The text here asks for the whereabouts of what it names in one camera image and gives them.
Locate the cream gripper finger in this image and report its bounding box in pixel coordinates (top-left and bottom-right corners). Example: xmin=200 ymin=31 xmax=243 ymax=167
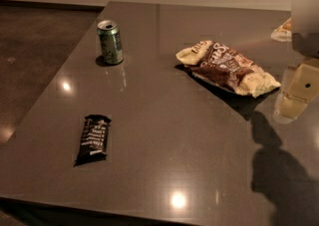
xmin=276 ymin=63 xmax=319 ymax=119

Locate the black rxbar chocolate bar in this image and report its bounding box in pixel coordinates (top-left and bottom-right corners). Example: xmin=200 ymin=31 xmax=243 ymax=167
xmin=75 ymin=114 xmax=112 ymax=166

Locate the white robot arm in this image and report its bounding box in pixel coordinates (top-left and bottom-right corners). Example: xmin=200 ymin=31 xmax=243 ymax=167
xmin=274 ymin=0 xmax=319 ymax=123

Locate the green soda can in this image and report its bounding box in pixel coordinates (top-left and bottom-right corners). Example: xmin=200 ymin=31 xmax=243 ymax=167
xmin=97 ymin=20 xmax=124 ymax=65

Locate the pale snack packet at edge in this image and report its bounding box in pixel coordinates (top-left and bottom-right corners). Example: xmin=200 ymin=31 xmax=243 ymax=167
xmin=271 ymin=18 xmax=292 ymax=42

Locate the brown white chip bag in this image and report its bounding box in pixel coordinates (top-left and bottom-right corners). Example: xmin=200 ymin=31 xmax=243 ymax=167
xmin=176 ymin=40 xmax=280 ymax=98

